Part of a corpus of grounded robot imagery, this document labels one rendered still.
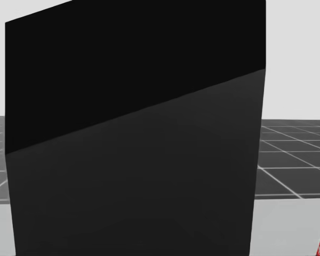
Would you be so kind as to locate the black screen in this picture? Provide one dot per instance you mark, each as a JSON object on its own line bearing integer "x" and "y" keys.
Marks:
{"x": 128, "y": 66}

